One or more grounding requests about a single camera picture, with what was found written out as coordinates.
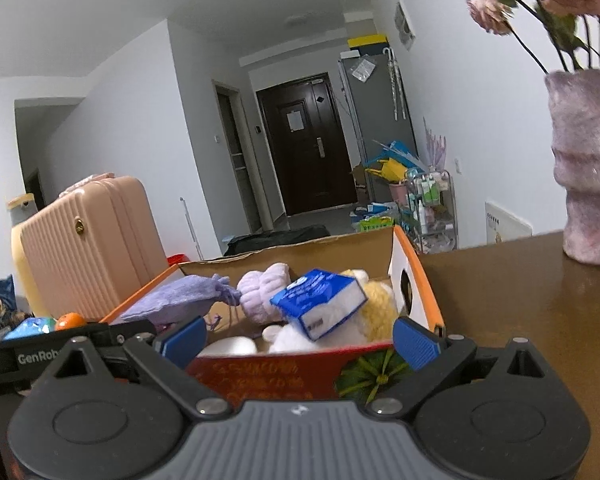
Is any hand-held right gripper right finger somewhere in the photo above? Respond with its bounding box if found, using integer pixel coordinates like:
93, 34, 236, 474
367, 316, 573, 417

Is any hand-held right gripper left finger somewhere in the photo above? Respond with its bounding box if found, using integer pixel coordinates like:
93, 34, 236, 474
30, 315, 233, 417

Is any purple drawstring pouch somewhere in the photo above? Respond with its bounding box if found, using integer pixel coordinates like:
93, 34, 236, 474
120, 274, 243, 326

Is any yellow plush toy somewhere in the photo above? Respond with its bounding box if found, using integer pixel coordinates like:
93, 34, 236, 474
340, 269, 401, 344

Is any white round soft pad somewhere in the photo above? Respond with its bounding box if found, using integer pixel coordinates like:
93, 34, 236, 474
200, 336, 259, 357

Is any orange and white cardboard box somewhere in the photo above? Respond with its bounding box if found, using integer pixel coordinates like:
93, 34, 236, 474
100, 225, 447, 403

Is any light purple plush scrunchie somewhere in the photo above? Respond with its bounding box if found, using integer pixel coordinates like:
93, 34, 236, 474
236, 261, 294, 327

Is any blue tissue pack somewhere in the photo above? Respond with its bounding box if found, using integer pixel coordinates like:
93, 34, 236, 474
2, 316, 59, 341
270, 268, 370, 342

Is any white plush toy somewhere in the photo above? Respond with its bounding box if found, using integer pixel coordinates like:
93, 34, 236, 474
262, 310, 372, 356

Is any woven basket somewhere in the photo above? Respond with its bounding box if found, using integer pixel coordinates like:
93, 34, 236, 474
0, 294, 33, 333

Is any blue cloth bag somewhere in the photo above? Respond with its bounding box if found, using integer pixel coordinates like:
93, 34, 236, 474
0, 275, 18, 311

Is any orange fruit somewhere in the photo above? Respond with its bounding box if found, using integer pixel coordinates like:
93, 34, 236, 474
55, 312, 88, 332

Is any thin white pole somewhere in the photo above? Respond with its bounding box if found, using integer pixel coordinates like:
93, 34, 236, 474
179, 197, 204, 261

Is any green printed bag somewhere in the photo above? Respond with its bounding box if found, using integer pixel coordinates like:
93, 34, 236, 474
356, 214, 396, 234

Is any pink ribbed suitcase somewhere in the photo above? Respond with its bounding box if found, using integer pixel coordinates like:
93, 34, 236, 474
20, 176, 168, 322

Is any black bag on floor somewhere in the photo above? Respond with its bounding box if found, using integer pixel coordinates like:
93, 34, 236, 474
223, 225, 331, 256

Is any pink bucket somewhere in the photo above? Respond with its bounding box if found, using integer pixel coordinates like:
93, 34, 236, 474
388, 180, 411, 206

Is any white board with yellow sticker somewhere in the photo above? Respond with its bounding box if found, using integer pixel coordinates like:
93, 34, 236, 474
484, 201, 534, 246

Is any purple feather decoration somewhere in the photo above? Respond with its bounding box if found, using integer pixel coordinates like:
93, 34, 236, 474
422, 117, 449, 171

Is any grey refrigerator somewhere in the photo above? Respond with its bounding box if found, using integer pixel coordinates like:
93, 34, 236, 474
337, 52, 419, 206

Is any dark brown entrance door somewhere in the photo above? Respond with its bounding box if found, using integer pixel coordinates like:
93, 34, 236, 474
256, 72, 358, 217

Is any mottled purple vase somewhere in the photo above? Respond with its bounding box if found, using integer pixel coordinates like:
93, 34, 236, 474
544, 69, 600, 265

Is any white folded umbrella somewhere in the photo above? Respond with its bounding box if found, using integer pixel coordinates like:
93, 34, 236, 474
382, 47, 406, 121

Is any clear plastic bag on refrigerator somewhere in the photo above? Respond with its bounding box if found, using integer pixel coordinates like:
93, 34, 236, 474
350, 57, 379, 82

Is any yellow and black box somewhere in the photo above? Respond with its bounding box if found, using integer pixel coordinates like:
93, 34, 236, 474
347, 34, 390, 57

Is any small dried pink rose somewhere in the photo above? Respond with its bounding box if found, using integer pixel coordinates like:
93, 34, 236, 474
467, 0, 551, 74

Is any metal wire rack cart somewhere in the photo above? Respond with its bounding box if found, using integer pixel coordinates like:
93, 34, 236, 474
399, 169, 459, 254

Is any side door frame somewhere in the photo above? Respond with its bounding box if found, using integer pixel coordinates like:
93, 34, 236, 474
215, 80, 264, 234

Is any white wall panel box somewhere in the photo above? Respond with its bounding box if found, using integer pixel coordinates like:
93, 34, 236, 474
394, 0, 416, 51

